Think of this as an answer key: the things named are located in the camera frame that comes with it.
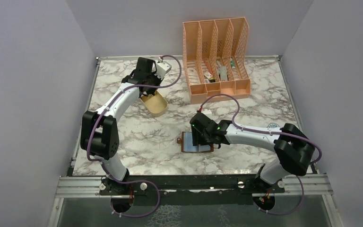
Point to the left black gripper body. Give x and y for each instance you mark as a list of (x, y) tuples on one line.
[(153, 80)]

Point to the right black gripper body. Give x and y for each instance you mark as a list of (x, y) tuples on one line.
[(201, 138)]

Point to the brown leather card holder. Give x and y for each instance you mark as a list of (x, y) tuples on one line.
[(186, 143)]

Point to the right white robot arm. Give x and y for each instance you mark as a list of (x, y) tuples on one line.
[(293, 150)]

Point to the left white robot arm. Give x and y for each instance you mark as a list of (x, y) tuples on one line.
[(99, 132)]

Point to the tan oval card tray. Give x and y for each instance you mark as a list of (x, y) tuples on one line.
[(156, 104)]

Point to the small box in organizer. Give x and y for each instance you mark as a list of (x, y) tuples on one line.
[(208, 77)]

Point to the green white tube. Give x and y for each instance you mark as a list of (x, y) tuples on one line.
[(232, 64)]

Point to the orange plastic file organizer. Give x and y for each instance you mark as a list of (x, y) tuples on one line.
[(209, 44)]

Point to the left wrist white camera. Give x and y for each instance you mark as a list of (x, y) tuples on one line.
[(162, 68)]

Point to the wrist white camera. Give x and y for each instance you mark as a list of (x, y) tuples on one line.
[(162, 68), (206, 112)]

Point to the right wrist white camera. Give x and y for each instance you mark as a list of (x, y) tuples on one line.
[(206, 112)]

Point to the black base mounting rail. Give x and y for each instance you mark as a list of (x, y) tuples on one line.
[(185, 190)]

